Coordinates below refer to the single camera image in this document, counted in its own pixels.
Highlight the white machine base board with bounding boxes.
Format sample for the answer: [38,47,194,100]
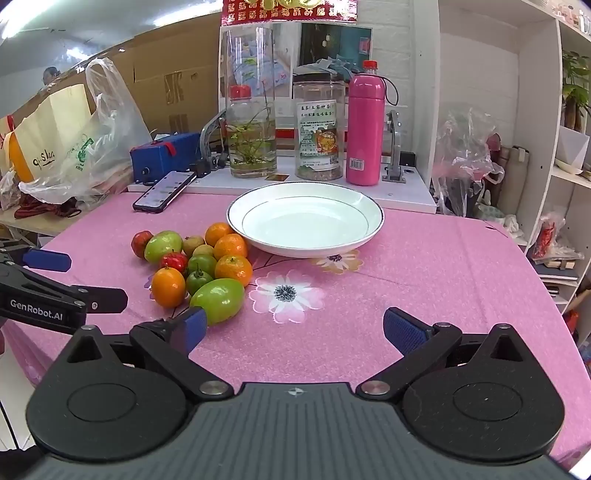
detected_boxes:
[127,161,437,214]

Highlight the pink thermos bottle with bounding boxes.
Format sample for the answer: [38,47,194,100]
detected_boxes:
[345,60,399,186]

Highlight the cream tote bag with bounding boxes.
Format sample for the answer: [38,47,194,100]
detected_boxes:
[7,85,98,185]

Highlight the pink floral tablecloth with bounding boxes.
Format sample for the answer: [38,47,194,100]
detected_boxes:
[0,191,587,467]

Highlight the red cloth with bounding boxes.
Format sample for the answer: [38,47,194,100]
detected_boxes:
[14,196,82,220]

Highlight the crumpled clear plastic bag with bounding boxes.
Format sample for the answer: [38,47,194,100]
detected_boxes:
[431,108,506,217]

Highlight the grey metal lever bracket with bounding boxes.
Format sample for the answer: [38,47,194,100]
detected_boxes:
[381,110,416,183]

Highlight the potted green plant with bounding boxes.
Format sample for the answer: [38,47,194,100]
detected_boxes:
[561,48,591,132]

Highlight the black smartphone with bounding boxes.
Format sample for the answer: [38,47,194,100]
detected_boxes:
[132,170,198,214]

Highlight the white plastic shopping bag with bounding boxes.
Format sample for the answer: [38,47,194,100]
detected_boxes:
[18,58,153,208]

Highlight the white plate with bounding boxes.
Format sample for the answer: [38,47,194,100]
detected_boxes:
[226,181,385,258]

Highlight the green tomato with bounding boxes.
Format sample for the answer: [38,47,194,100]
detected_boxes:
[187,254,218,278]
[185,270,214,297]

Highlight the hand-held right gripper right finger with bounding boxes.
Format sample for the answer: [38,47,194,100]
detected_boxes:
[355,307,546,402]

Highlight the clear bottle with red cap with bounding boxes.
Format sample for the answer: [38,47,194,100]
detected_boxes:
[228,84,254,121]

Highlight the small red tomato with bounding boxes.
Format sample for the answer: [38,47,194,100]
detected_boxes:
[131,231,154,258]
[160,252,188,273]

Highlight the tall glass vase with plants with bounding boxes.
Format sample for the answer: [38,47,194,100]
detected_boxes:
[221,27,278,180]

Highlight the small orange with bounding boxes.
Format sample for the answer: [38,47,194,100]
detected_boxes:
[215,255,254,288]
[151,268,186,308]
[205,222,235,247]
[213,234,249,260]

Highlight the white shelf unit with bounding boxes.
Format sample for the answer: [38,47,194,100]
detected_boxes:
[434,0,591,324]

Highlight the large green jujube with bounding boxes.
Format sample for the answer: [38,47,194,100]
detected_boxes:
[189,278,245,325]
[144,231,184,265]

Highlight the wall poster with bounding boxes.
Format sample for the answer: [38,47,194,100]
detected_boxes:
[219,23,373,100]

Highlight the red snack packet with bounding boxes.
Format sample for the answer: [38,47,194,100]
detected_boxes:
[531,213,583,264]

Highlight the red paper banner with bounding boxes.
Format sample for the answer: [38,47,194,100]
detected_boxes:
[222,0,358,26]

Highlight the cardboard boxes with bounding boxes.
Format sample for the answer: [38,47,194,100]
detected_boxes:
[0,9,222,144]

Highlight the grey curved lever handle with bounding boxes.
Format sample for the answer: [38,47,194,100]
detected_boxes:
[191,111,229,178]

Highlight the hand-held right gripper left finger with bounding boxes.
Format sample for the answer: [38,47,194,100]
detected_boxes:
[55,307,234,402]

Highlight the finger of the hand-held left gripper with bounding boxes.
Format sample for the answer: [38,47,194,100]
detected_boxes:
[0,240,73,273]
[69,286,129,313]

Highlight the blue plastic box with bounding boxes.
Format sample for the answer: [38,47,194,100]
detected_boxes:
[130,131,204,186]

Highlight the clear plastic jar dark lid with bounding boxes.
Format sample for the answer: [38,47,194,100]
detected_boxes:
[292,73,347,182]

